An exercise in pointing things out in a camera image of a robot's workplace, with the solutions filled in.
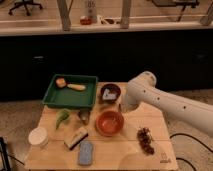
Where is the green plastic tray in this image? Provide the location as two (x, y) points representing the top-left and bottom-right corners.
(43, 74), (98, 109)

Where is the red object on floor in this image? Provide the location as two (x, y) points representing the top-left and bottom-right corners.
(80, 16), (92, 25)

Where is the bunch of dark grapes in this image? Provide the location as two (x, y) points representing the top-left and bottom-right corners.
(137, 127), (155, 155)

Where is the blue sponge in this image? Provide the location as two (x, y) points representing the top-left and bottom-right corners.
(78, 141), (93, 166)

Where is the white item in bowl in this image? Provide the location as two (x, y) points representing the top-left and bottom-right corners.
(102, 89), (116, 100)

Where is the green pepper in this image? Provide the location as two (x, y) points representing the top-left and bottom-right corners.
(56, 109), (70, 129)

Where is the black cable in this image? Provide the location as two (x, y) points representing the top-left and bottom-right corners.
(169, 132), (213, 171)

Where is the wooden block eraser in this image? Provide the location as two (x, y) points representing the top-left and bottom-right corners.
(64, 127), (88, 150)

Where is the orange bowl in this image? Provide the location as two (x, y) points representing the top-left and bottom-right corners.
(95, 110), (124, 137)

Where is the black office chair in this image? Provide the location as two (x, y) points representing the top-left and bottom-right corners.
(8, 0), (43, 16)

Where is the white round container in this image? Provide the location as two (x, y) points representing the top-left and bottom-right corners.
(28, 127), (49, 148)

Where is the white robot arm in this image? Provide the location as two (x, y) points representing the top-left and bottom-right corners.
(120, 71), (213, 137)

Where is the dark brown bowl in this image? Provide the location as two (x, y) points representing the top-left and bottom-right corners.
(100, 83), (121, 103)

